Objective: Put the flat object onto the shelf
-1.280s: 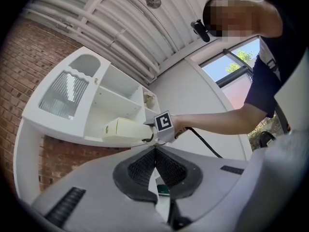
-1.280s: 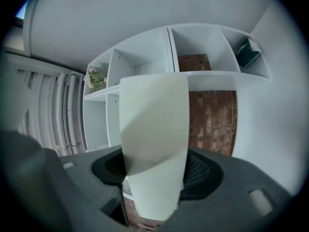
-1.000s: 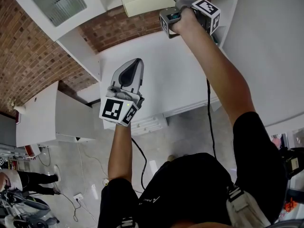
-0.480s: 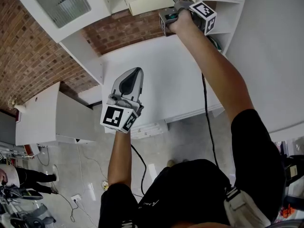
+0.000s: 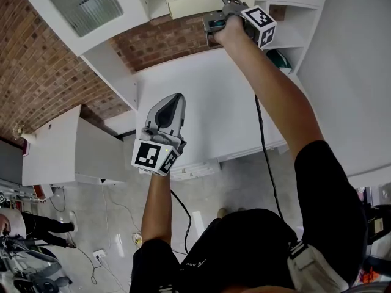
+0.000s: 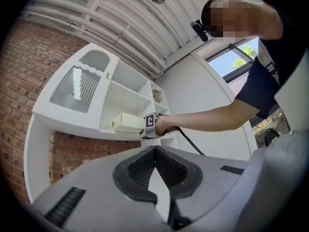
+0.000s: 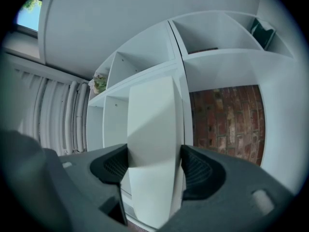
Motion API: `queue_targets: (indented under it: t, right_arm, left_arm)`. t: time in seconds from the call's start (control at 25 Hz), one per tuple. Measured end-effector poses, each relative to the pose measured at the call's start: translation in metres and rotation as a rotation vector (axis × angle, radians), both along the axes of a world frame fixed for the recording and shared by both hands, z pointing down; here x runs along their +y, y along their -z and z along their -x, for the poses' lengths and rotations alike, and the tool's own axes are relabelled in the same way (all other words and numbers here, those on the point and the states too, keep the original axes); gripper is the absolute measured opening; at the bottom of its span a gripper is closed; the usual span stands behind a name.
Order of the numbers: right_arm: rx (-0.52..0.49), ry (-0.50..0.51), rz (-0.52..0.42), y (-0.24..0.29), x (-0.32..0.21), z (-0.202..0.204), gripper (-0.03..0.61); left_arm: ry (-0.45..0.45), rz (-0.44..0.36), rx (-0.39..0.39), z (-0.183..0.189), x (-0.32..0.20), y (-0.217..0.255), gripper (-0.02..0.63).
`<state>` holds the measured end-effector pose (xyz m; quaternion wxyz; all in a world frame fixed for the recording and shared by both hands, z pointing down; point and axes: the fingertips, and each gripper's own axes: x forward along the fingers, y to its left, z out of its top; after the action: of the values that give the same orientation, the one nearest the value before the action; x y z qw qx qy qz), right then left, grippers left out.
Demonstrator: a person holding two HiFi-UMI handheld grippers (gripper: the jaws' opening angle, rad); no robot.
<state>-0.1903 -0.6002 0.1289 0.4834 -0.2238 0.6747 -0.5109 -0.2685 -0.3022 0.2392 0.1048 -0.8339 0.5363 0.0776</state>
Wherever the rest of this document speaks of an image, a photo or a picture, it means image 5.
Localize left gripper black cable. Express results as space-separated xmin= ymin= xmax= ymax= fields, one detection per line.
xmin=169 ymin=189 xmax=192 ymax=256

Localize person's left forearm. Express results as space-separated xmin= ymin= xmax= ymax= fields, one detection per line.
xmin=141 ymin=172 xmax=172 ymax=245

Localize white cross-body bag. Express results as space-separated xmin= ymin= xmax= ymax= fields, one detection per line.
xmin=287 ymin=239 xmax=349 ymax=293

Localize person's black shirt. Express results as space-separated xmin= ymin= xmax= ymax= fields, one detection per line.
xmin=130 ymin=140 xmax=367 ymax=293

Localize small white plant pot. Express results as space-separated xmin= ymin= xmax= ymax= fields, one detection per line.
xmin=12 ymin=125 xmax=37 ymax=142

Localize orange pouch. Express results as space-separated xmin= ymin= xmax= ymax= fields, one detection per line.
xmin=360 ymin=267 xmax=379 ymax=286

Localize black floor cable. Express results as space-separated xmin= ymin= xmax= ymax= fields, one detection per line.
xmin=75 ymin=247 xmax=103 ymax=285

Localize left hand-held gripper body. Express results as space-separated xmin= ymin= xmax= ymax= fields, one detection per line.
xmin=131 ymin=127 xmax=188 ymax=177

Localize black backpack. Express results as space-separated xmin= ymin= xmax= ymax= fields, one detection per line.
xmin=365 ymin=204 xmax=391 ymax=247

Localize pink cloth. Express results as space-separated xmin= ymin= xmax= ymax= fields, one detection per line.
xmin=356 ymin=186 xmax=372 ymax=201

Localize frosted glass cabinet door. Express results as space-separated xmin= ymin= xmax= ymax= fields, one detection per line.
xmin=45 ymin=0 xmax=125 ymax=38

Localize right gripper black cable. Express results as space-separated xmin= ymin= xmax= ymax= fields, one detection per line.
xmin=254 ymin=93 xmax=285 ymax=219

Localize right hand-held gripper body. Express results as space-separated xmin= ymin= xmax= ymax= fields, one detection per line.
xmin=202 ymin=0 xmax=277 ymax=49

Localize red box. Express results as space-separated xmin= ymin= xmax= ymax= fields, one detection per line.
xmin=32 ymin=184 xmax=48 ymax=200

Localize green white packet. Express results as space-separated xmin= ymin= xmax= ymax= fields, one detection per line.
xmin=266 ymin=49 xmax=293 ymax=74

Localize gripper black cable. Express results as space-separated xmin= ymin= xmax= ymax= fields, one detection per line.
xmin=254 ymin=93 xmax=285 ymax=219
xmin=169 ymin=189 xmax=192 ymax=256

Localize person's right hand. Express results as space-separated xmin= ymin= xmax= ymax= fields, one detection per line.
xmin=213 ymin=14 xmax=256 ymax=45

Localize white wall shelf panel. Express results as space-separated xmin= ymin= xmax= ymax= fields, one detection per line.
xmin=16 ymin=0 xmax=331 ymax=112

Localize black office chair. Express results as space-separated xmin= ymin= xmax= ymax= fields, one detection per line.
xmin=0 ymin=235 xmax=60 ymax=265

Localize person's right forearm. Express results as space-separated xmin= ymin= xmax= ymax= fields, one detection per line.
xmin=218 ymin=40 xmax=325 ymax=161

